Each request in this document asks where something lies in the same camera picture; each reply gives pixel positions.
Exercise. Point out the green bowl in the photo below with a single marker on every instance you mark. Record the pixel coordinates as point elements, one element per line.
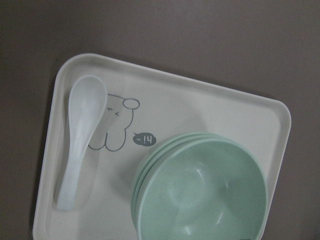
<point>136,219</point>
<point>157,151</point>
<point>206,189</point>

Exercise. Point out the cream rabbit tray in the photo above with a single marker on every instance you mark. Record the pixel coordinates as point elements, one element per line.
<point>144,107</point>

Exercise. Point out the white ceramic spoon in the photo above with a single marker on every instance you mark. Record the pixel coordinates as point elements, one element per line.
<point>86,105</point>

